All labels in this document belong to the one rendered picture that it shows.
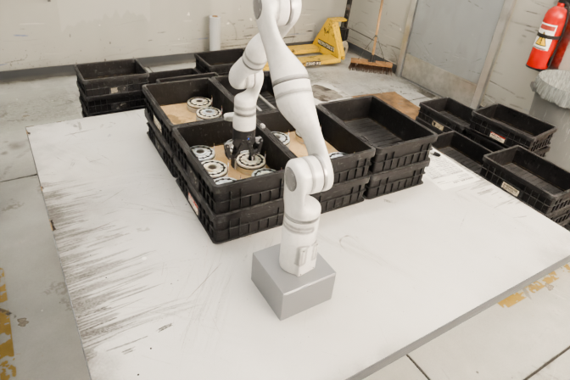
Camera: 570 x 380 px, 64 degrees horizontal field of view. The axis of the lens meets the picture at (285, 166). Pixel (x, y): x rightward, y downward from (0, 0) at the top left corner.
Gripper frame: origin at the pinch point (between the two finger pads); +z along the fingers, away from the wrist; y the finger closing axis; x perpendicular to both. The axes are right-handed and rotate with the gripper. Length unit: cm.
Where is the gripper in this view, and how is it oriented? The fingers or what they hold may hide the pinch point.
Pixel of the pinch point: (243, 163)
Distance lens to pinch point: 155.6
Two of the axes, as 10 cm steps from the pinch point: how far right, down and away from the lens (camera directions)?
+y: 8.8, -1.9, 4.4
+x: -4.7, -5.0, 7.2
